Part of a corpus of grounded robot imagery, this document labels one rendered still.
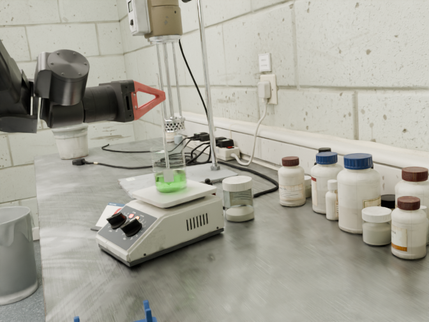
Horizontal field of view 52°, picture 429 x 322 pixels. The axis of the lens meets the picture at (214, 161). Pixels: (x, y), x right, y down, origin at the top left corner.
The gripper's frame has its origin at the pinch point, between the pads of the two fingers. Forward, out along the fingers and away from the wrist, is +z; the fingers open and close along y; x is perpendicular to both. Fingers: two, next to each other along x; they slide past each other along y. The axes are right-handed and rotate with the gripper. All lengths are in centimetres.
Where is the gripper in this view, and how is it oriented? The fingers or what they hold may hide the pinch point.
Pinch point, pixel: (159, 96)
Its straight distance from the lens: 79.5
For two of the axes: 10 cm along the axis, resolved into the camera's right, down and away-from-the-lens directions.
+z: 8.3, -1.9, 5.3
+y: -5.5, -1.1, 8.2
